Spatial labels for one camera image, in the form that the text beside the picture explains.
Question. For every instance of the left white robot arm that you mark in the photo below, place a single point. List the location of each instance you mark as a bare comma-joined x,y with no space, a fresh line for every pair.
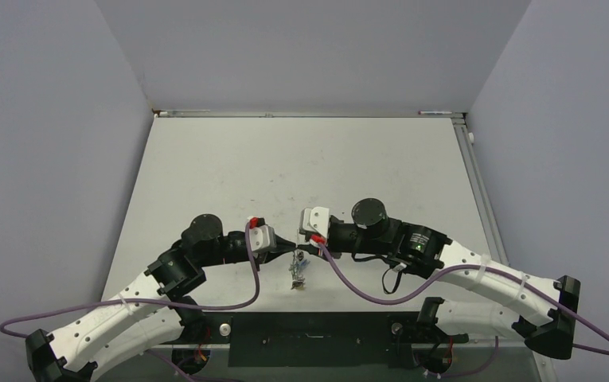
155,307

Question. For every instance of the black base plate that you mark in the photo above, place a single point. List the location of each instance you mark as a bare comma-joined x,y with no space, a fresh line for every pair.
337,339

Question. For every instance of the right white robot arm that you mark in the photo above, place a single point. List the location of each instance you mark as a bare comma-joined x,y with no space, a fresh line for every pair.
416,249

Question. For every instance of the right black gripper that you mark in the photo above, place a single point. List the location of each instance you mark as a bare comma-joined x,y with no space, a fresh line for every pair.
329,239

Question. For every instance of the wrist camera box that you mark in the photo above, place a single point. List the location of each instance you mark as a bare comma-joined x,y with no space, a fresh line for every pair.
259,236
314,225

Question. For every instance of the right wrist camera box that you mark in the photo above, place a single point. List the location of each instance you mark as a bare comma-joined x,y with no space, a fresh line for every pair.
314,225

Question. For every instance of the aluminium table frame rail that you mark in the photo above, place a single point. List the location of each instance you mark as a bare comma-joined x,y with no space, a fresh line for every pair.
475,168

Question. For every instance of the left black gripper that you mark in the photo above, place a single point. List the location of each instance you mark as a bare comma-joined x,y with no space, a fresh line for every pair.
282,246

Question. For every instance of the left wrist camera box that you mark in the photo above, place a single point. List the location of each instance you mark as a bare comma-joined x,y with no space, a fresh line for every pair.
259,236

